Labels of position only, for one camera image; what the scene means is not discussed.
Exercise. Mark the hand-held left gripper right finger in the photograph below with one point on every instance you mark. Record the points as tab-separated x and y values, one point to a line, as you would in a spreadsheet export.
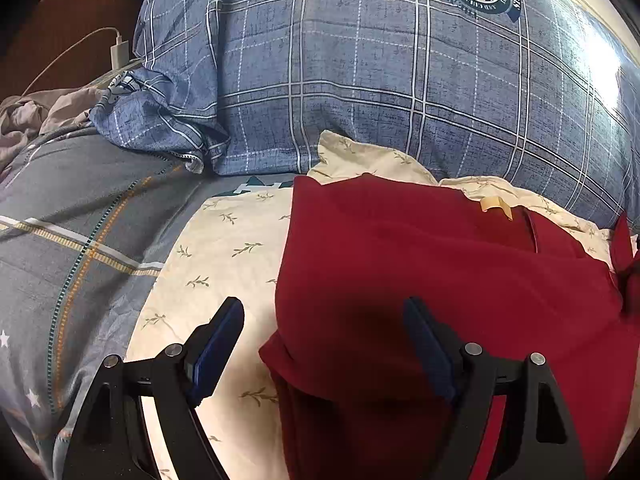
427	347

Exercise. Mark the dark red garment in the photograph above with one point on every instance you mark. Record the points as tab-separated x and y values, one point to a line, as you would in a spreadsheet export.
400	260

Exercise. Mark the cream leaf-print pillow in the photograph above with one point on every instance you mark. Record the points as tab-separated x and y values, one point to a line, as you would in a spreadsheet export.
225	260

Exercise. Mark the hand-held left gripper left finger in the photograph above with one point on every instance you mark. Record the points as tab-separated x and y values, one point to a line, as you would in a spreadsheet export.
216	347

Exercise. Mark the white charger plug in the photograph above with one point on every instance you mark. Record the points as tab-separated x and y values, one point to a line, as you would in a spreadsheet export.
120	52

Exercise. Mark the blue plaid quilt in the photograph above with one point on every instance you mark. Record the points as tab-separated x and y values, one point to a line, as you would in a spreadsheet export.
350	85

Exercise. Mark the pale lilac cloth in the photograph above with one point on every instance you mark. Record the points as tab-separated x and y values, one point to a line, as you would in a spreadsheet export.
35	115

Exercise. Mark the dark wooden headboard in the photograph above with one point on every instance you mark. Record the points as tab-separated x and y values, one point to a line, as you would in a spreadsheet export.
65	5

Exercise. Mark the grey plaid bed sheet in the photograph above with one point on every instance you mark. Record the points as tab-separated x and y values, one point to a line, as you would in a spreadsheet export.
75	260

